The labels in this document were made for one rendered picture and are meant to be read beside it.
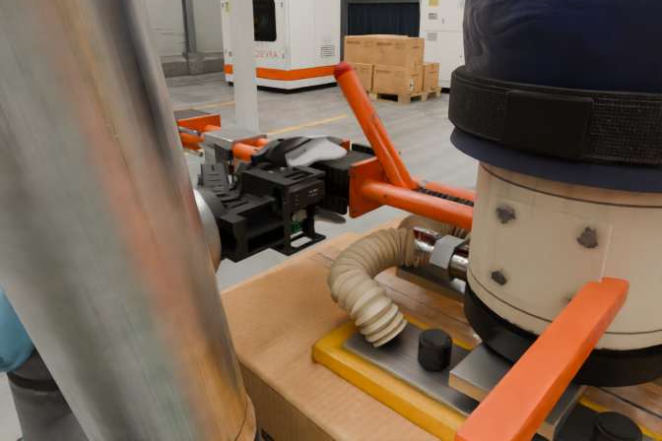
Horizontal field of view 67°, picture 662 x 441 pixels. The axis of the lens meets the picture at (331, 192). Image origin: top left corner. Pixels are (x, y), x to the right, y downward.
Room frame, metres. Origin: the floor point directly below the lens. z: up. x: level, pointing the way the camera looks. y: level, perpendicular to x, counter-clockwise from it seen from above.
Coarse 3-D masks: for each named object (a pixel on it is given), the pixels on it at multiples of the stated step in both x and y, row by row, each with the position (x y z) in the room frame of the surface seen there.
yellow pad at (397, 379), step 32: (352, 320) 0.42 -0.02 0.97; (320, 352) 0.38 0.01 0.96; (352, 352) 0.37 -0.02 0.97; (384, 352) 0.37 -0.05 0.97; (416, 352) 0.37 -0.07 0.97; (448, 352) 0.34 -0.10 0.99; (384, 384) 0.33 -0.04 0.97; (416, 384) 0.33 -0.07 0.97; (448, 384) 0.33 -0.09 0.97; (416, 416) 0.31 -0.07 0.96; (448, 416) 0.30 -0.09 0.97; (576, 416) 0.29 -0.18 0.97; (608, 416) 0.27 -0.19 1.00
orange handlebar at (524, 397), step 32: (224, 128) 0.75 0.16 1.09; (384, 192) 0.48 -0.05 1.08; (416, 192) 0.46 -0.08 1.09; (448, 192) 0.47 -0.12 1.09; (608, 288) 0.28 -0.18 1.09; (576, 320) 0.24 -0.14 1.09; (608, 320) 0.26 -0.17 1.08; (544, 352) 0.22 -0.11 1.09; (576, 352) 0.22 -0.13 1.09; (512, 384) 0.19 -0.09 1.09; (544, 384) 0.19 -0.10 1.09; (480, 416) 0.17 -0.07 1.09; (512, 416) 0.17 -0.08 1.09; (544, 416) 0.19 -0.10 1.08
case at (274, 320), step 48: (240, 288) 0.51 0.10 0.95; (288, 288) 0.51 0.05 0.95; (384, 288) 0.51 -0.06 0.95; (240, 336) 0.42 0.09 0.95; (288, 336) 0.42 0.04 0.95; (288, 384) 0.35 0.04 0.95; (336, 384) 0.35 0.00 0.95; (288, 432) 0.34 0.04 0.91; (336, 432) 0.30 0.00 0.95; (384, 432) 0.30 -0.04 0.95
